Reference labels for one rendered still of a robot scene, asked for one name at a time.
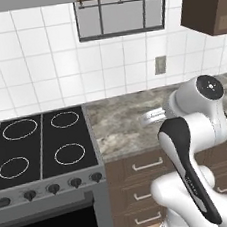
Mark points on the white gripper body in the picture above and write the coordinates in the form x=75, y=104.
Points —
x=152, y=116

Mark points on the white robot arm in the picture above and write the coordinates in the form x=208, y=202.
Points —
x=206, y=124

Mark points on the black oven knob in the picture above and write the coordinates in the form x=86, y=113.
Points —
x=3, y=202
x=75, y=182
x=96, y=177
x=54, y=188
x=29, y=195

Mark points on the grey oven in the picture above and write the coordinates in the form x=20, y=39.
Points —
x=102, y=200

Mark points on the black hob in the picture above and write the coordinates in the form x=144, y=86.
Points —
x=55, y=142

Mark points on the grey framed window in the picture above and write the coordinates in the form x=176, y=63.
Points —
x=120, y=17

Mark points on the grey wall outlet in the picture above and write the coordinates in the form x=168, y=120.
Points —
x=160, y=65

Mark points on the brown wall cabinet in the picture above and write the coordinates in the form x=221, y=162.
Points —
x=206, y=3

